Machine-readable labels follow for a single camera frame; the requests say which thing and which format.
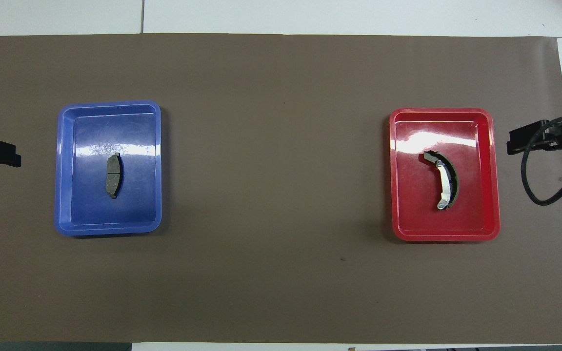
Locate curved brake shoe with metal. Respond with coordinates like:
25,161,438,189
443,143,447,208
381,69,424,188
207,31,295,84
423,150,460,211

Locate brown table mat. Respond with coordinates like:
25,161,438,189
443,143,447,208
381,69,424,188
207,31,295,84
0,33,562,344

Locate blue plastic tray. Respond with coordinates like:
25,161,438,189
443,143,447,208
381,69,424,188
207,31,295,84
54,100,162,237

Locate dark grey brake pad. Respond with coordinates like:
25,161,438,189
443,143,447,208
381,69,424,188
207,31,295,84
103,153,124,199

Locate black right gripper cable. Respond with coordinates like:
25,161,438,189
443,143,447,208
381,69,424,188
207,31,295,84
521,118,562,206

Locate red plastic tray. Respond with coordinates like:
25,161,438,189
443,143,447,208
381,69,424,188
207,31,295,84
389,108,501,242

